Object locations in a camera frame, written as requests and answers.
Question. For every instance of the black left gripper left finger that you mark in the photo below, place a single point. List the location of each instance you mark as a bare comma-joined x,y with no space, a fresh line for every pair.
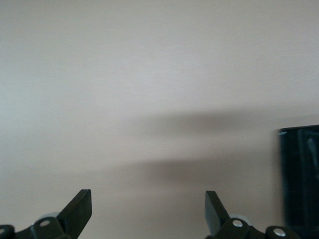
67,224

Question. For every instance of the long black smartphone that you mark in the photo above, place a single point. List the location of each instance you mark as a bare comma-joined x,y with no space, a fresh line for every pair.
299,174

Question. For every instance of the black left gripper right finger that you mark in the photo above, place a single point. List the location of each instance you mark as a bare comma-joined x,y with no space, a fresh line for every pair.
224,226

